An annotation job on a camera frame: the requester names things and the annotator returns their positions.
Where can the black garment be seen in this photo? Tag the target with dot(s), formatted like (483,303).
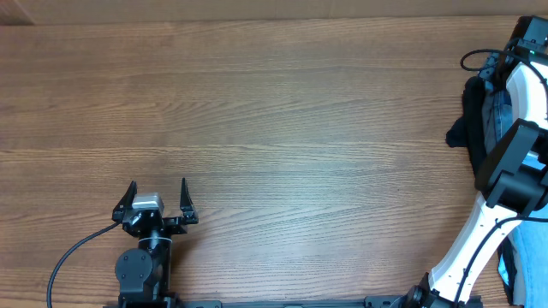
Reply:
(485,119)

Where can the light blue denim jeans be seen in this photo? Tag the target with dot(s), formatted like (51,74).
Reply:
(523,256)

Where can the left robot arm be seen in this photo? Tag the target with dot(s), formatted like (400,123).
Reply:
(143,273)

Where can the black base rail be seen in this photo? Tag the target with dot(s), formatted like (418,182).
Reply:
(291,303)

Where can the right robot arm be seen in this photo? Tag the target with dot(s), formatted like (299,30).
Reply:
(511,184)

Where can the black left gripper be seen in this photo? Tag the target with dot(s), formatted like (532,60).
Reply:
(189,216)

